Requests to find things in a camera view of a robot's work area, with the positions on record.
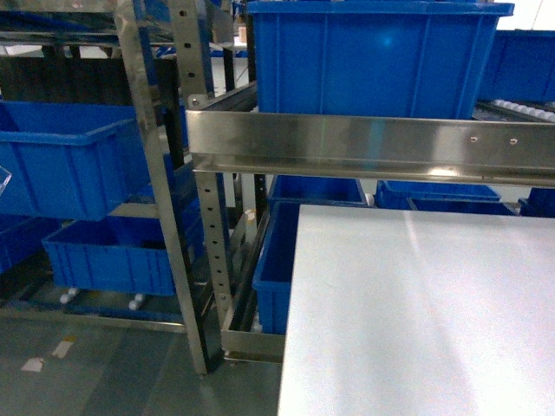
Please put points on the blue bin left shelf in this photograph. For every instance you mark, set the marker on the blue bin left shelf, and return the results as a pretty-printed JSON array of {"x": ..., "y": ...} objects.
[{"x": 73, "y": 161}]

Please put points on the blue bin under table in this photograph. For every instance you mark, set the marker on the blue bin under table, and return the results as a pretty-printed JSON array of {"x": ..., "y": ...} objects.
[{"x": 273, "y": 275}]

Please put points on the blue bin lower left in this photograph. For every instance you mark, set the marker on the blue bin lower left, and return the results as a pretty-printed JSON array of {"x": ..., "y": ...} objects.
[{"x": 126, "y": 255}]

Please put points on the large blue plastic bin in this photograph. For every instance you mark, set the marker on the large blue plastic bin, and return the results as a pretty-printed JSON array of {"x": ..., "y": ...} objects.
[{"x": 418, "y": 59}]

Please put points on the steel rack upright post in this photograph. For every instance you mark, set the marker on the steel rack upright post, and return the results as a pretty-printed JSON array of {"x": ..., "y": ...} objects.
[{"x": 189, "y": 29}]

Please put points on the stainless steel shelf rail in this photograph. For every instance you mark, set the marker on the stainless steel shelf rail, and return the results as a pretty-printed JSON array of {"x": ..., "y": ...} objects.
[{"x": 458, "y": 151}]

